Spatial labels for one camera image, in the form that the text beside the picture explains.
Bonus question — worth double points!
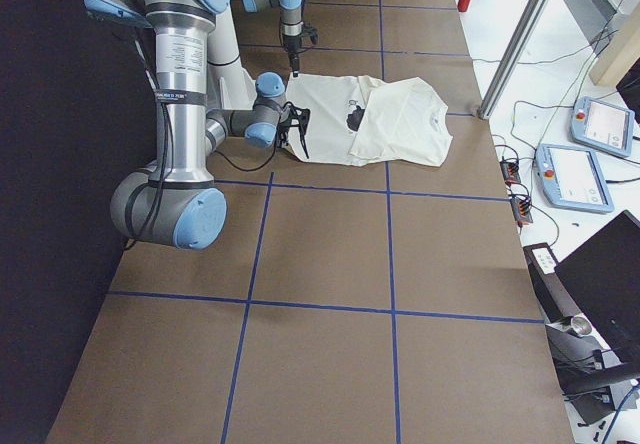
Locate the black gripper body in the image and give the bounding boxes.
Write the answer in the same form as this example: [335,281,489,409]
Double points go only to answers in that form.
[280,103,303,136]
[280,22,303,55]

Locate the cream long-sleeve cat shirt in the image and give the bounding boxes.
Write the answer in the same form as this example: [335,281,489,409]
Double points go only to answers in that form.
[286,74,453,167]

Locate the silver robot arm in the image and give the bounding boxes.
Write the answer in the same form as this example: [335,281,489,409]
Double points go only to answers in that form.
[84,0,310,250]
[242,0,304,77]

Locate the black power strip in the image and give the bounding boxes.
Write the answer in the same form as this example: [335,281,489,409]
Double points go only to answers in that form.
[499,159,533,228]

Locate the near grey teach pendant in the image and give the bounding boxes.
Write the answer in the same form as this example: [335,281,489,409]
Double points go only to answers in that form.
[534,144,614,214]

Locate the grey teach pendant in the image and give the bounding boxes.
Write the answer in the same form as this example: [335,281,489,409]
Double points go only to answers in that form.
[570,96,635,158]
[534,144,614,214]

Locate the far grey teach pendant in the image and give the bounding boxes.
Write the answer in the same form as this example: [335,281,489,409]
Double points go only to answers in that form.
[570,96,635,158]

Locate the black box with white label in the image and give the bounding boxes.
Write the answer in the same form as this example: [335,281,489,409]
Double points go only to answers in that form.
[523,243,581,323]

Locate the black monitor with stand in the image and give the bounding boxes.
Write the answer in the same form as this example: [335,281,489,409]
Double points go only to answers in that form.
[556,210,639,394]

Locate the shiny metal cylinder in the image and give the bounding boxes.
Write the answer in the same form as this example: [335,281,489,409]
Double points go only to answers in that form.
[549,315,593,338]

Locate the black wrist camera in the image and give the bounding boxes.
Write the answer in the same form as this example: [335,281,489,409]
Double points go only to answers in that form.
[302,22,319,46]

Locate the aluminium frame post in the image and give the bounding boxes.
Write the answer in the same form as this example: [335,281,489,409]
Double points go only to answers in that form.
[477,0,549,120]

